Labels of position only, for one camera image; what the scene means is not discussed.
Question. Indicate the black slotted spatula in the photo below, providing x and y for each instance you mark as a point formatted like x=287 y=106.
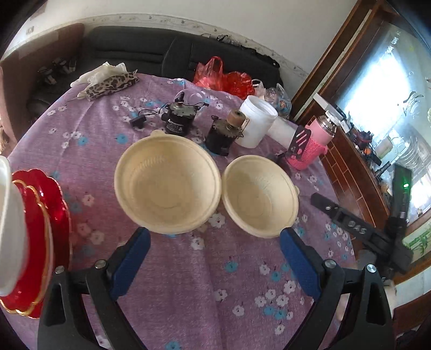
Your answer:
x=299 y=139

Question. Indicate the black sofa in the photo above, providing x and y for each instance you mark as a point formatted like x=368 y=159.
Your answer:
x=141 y=47

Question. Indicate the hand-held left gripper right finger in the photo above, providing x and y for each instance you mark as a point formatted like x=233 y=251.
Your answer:
x=299 y=266

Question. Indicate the brown wooden cabinet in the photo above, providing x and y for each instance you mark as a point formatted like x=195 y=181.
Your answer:
x=353 y=168

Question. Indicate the purple floral tablecloth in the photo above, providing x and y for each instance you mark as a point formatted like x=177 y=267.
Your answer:
x=202 y=269

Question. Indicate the black motor with spool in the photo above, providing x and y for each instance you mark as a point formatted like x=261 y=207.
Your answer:
x=224 y=134

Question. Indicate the clear plastic bag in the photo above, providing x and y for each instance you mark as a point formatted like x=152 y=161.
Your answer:
x=276 y=97

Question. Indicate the black electric motor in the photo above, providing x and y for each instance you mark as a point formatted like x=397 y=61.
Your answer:
x=178 y=117

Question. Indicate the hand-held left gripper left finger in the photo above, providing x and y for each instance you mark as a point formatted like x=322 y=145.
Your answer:
x=131 y=262

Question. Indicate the pair of dark sandals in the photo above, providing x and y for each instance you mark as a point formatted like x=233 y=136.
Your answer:
x=55 y=70

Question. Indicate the white foam bowl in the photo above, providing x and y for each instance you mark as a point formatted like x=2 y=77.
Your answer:
x=11 y=235

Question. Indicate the small black adapter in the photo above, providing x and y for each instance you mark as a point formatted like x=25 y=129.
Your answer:
x=138 y=121

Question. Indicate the pink sleeved thermos bottle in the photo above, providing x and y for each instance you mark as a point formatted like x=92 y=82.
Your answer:
x=313 y=144

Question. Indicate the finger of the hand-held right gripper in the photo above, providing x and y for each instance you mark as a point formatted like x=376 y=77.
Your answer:
x=343 y=218

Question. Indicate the red plastic bag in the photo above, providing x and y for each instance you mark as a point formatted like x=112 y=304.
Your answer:
x=225 y=77

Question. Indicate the leopard print cloth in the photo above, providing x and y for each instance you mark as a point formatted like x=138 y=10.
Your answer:
x=111 y=84

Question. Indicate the wide cream patterned bowl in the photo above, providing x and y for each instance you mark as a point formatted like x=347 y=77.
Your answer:
x=167 y=185

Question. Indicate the red glass plate with label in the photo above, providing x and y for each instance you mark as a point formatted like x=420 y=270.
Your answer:
x=37 y=255

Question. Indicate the white plastic bucket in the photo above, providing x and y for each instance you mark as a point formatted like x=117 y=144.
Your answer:
x=254 y=121

